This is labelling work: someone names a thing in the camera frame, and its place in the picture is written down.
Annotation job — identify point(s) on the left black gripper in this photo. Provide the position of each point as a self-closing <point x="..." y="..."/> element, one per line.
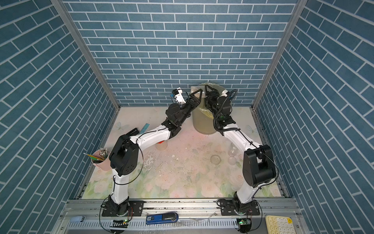
<point x="194" y="103"/>

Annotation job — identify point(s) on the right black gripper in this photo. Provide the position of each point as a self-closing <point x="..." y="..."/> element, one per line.
<point x="215" y="95"/>

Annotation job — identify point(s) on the white lidded rice jar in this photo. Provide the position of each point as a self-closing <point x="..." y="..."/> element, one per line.
<point x="233" y="150"/>

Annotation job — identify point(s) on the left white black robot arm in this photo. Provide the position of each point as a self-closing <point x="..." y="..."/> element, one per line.
<point x="124" y="155"/>

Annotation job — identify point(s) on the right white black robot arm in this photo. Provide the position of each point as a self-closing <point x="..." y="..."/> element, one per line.
<point x="259" y="169"/>

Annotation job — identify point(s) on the red lidded rice jar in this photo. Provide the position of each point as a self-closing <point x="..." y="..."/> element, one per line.
<point x="161" y="146"/>

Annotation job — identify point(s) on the beige bin with yellow bag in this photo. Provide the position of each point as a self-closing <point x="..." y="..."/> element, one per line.
<point x="203" y="118"/>

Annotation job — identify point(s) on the teal ruler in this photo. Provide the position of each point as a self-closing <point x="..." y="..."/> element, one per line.
<point x="144" y="129"/>

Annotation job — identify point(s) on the black stapler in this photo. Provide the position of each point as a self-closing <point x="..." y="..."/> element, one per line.
<point x="133" y="132"/>

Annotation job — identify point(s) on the pink pen holder cup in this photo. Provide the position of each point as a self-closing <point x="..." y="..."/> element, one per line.
<point x="100" y="159"/>

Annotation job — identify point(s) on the blue black handheld device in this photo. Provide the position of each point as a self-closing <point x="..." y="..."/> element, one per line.
<point x="164" y="218"/>

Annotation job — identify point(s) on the yellow egg tray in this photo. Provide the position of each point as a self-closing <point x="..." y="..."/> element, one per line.
<point x="279" y="225"/>

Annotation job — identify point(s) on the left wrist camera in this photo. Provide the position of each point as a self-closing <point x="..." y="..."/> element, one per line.
<point x="177" y="94"/>

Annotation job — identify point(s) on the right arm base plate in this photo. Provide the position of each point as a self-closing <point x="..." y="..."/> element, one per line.
<point x="238" y="208"/>

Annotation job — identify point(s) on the white slotted cable duct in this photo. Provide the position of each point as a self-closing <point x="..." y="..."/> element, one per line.
<point x="140" y="224"/>

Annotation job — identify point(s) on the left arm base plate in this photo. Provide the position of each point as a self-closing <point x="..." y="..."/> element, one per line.
<point x="127" y="208"/>

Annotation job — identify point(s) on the aluminium mounting rail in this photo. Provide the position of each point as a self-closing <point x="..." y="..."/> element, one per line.
<point x="92" y="208"/>

